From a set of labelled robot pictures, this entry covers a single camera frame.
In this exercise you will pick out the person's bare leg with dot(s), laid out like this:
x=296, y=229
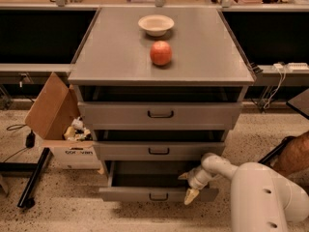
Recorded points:
x=295, y=156

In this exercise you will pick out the items inside cardboard box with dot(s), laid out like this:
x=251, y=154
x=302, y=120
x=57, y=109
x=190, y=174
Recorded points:
x=76, y=131

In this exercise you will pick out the black frame leg right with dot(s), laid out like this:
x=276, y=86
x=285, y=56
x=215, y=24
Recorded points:
x=270, y=156

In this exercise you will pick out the grey drawer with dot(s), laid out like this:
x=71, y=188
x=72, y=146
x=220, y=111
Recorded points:
x=146, y=181
x=156, y=150
x=159, y=115

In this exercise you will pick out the black power adapter with cable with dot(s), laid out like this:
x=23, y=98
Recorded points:
x=29, y=141

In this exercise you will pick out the white bowl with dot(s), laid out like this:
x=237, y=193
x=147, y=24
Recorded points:
x=156, y=25

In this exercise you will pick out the red apple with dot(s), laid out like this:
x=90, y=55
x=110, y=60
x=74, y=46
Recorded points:
x=161, y=53

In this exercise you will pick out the open cardboard box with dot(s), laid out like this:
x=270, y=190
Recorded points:
x=50, y=115

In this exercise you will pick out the grey middle drawer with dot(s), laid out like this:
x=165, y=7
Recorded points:
x=156, y=150

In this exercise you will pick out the grey top drawer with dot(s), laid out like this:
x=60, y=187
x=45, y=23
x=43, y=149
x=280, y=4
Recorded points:
x=159, y=115

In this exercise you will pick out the black table leg left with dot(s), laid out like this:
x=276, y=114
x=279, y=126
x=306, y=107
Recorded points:
x=34, y=170

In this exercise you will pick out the white power strip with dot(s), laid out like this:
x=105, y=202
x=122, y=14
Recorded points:
x=298, y=67

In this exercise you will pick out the grey bottom drawer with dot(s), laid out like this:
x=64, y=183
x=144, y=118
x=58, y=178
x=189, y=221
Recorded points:
x=146, y=181

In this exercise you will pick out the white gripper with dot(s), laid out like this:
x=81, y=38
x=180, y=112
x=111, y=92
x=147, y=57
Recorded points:
x=195, y=179

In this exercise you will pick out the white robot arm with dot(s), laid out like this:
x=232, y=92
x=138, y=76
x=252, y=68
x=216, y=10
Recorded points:
x=261, y=199

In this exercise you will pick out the grey drawer cabinet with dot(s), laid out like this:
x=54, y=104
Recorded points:
x=206, y=64

